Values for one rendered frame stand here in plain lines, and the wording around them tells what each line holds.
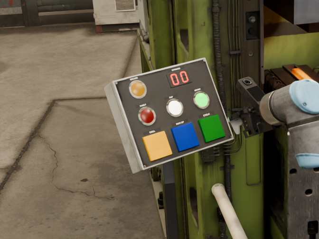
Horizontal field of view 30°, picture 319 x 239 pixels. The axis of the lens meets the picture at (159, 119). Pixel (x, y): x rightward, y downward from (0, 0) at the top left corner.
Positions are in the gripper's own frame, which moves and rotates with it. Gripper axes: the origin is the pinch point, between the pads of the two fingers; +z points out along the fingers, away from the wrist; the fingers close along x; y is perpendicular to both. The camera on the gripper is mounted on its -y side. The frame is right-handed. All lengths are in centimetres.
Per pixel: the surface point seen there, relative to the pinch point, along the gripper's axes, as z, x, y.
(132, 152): 14.1, -27.8, 0.6
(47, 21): 605, 178, -223
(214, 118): 10.4, 1.3, -1.7
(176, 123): 11.1, -12.0, -3.8
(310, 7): -5.4, 39.4, -25.9
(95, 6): 508, 209, -201
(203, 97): 10.8, 0.0, -9.0
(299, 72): 30, 57, -10
